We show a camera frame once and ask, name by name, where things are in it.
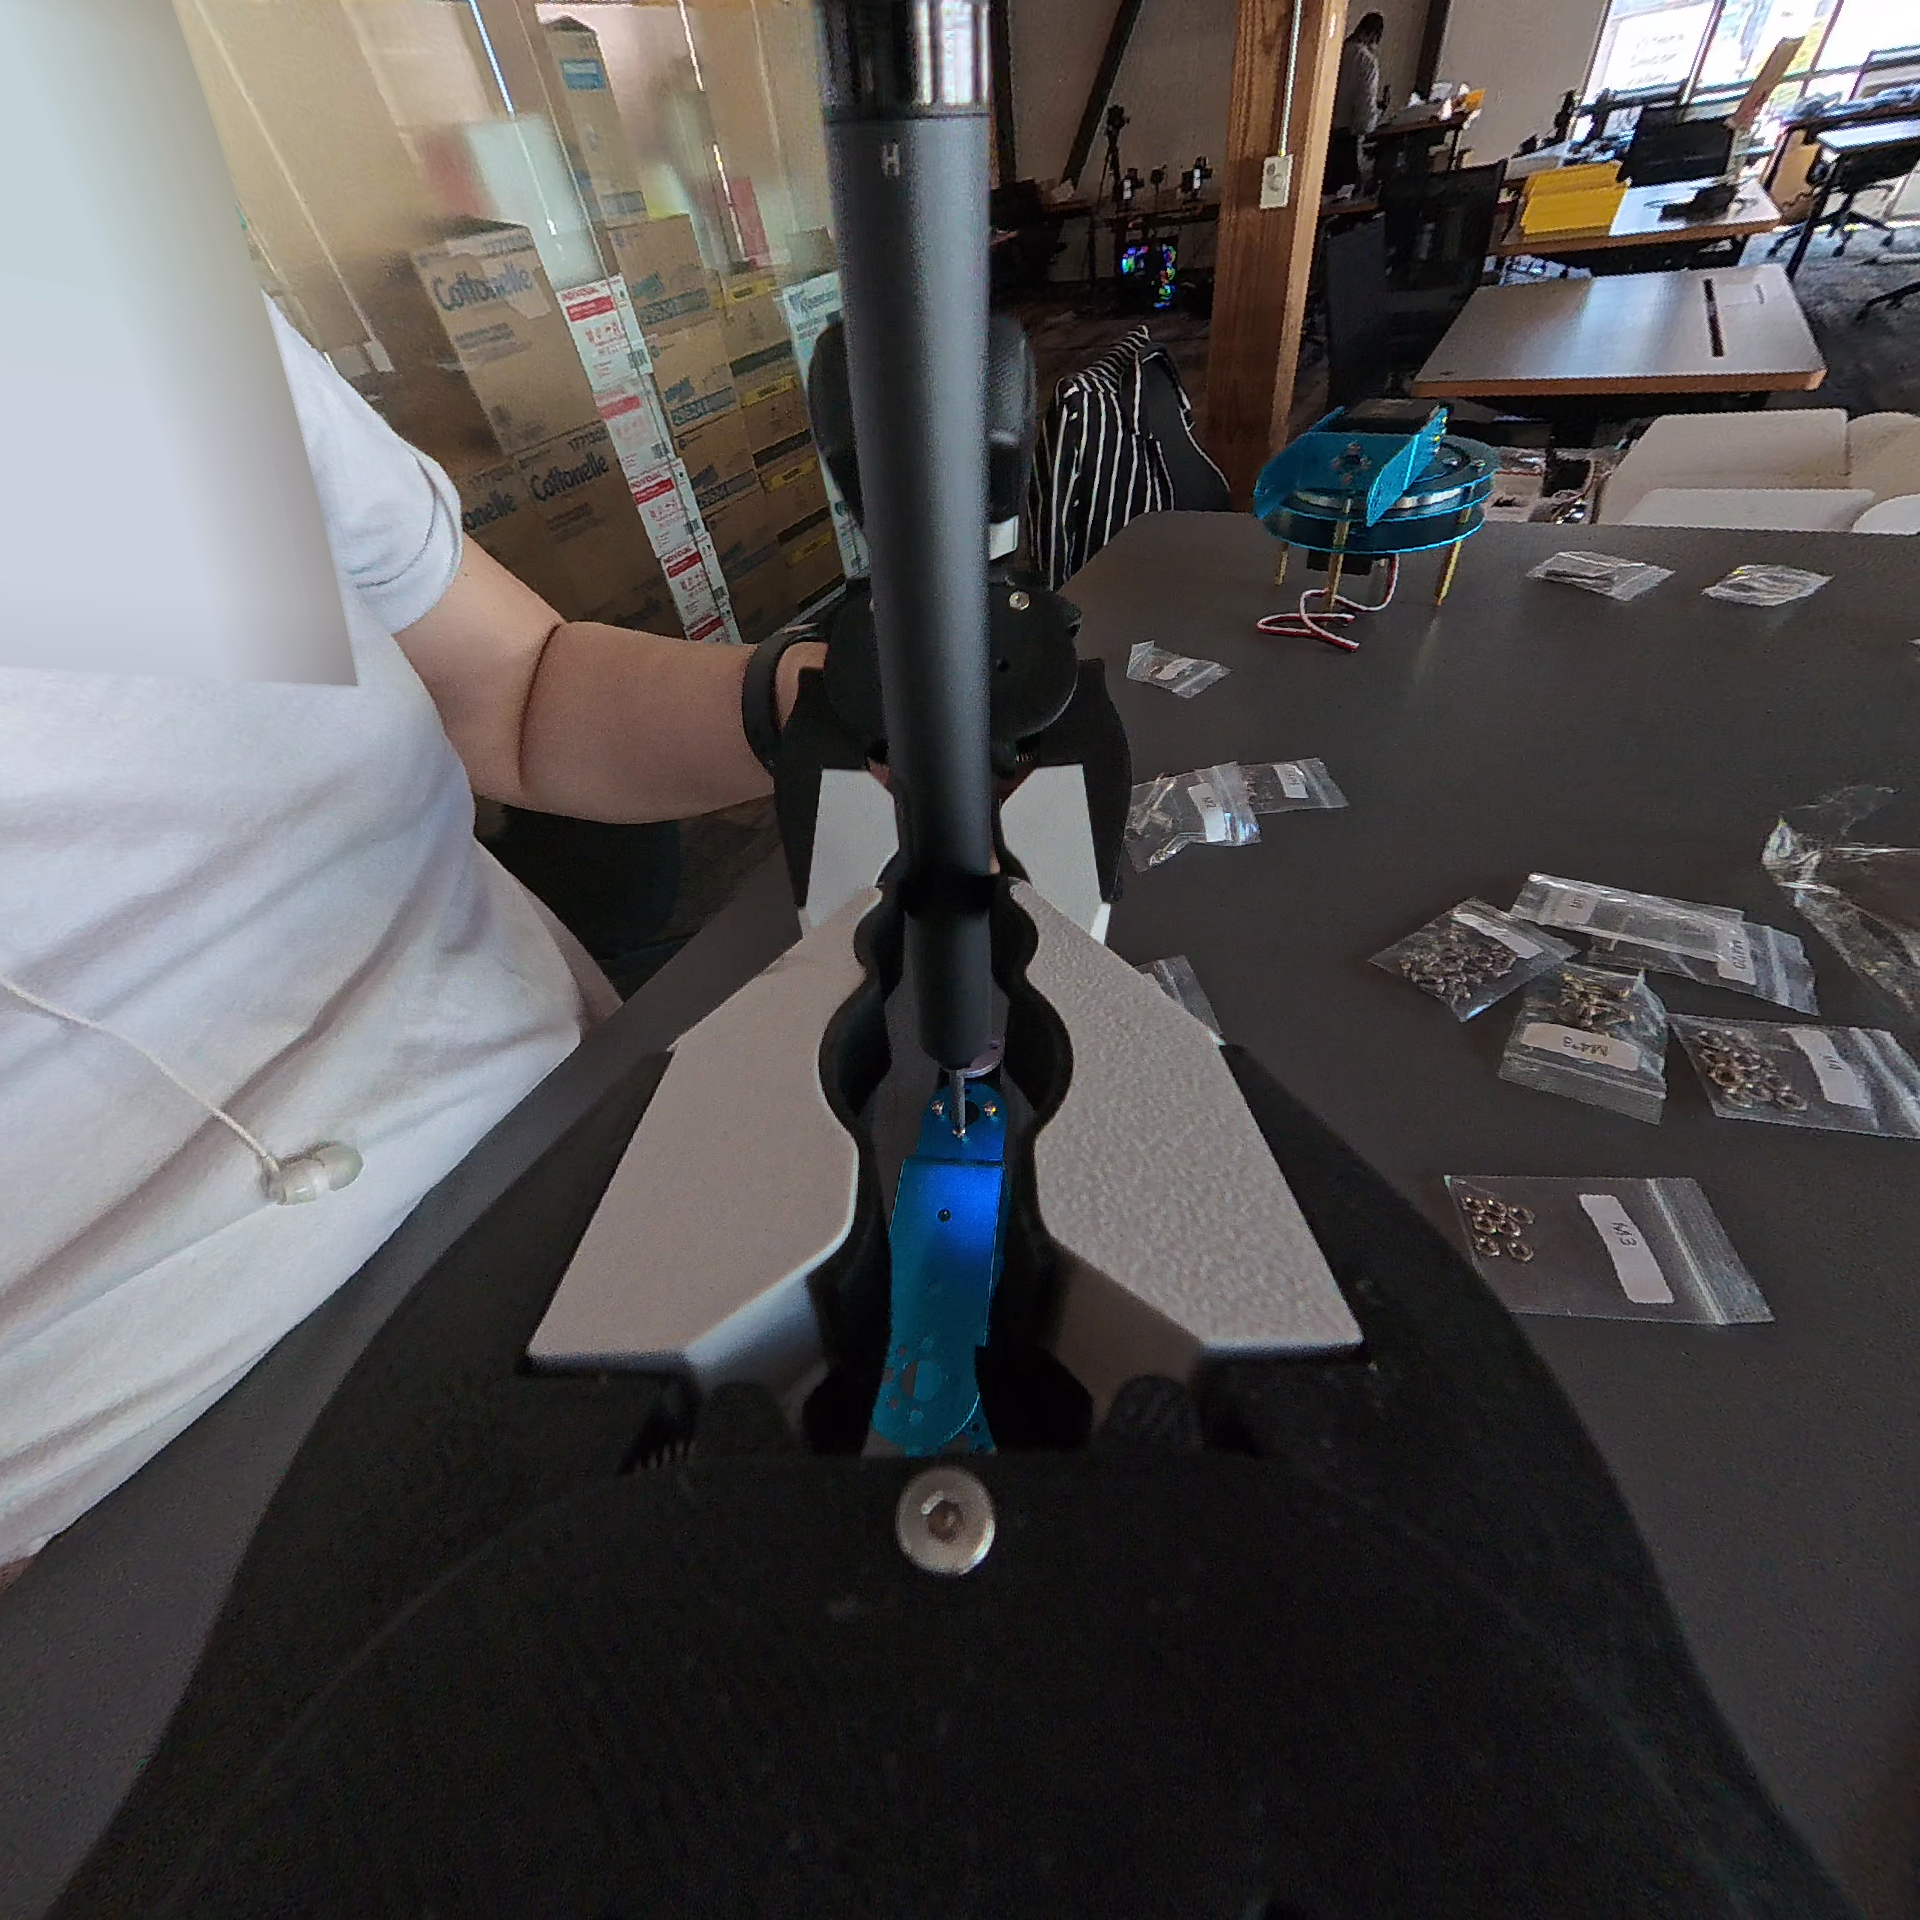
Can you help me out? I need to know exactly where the striped garment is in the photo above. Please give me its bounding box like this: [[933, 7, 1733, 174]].
[[1028, 329, 1233, 597]]

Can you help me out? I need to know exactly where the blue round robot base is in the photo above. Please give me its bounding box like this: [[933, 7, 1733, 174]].
[[1252, 399, 1502, 609]]

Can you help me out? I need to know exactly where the office table with slot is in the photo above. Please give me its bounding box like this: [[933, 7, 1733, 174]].
[[1412, 262, 1827, 403]]

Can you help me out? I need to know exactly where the blue servo bracket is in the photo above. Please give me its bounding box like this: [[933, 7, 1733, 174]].
[[870, 1058, 1022, 1460]]

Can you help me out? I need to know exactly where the dark grey desk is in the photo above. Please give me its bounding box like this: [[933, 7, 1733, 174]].
[[0, 508, 1920, 1920]]

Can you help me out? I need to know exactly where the zip bag of metal hardware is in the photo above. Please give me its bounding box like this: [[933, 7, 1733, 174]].
[[1668, 1013, 1920, 1140], [1368, 897, 1580, 1026]]

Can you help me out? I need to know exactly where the black office chair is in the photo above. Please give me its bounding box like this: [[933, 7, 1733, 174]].
[[1319, 156, 1512, 447]]

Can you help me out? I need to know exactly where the black wristband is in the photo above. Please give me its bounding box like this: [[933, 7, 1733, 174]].
[[737, 630, 828, 777]]

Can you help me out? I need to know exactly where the stack of cardboard boxes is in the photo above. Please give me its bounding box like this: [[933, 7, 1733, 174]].
[[360, 17, 854, 645]]

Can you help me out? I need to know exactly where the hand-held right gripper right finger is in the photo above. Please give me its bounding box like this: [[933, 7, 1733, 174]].
[[1008, 878, 1366, 1404]]

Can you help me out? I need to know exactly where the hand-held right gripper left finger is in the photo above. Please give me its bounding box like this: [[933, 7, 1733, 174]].
[[528, 883, 902, 1420]]

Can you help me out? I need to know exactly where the wooden pillar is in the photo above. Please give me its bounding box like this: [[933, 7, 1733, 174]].
[[1204, 0, 1344, 468]]

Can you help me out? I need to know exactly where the crumpled clear plastic wrap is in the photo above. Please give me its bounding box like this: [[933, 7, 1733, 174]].
[[1764, 782, 1920, 1023]]

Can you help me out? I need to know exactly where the white open cardboard box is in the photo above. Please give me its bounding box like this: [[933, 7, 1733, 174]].
[[1596, 403, 1920, 534]]

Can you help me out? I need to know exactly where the black electric screwdriver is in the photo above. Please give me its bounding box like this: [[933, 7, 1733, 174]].
[[824, 0, 1001, 1144]]

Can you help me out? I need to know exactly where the person's left forearm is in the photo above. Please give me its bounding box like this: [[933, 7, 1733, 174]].
[[399, 533, 781, 827]]

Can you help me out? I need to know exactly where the person in white shirt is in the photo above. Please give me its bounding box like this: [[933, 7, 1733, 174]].
[[0, 291, 626, 1569]]

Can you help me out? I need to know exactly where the red white servo cable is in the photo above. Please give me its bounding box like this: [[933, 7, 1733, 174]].
[[1258, 587, 1406, 654]]

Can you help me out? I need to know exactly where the yellow storage bin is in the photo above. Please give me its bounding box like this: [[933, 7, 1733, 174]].
[[1499, 163, 1629, 241]]

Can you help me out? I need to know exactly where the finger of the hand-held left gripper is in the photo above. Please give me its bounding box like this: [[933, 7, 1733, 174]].
[[993, 760, 1121, 947], [799, 763, 904, 928]]

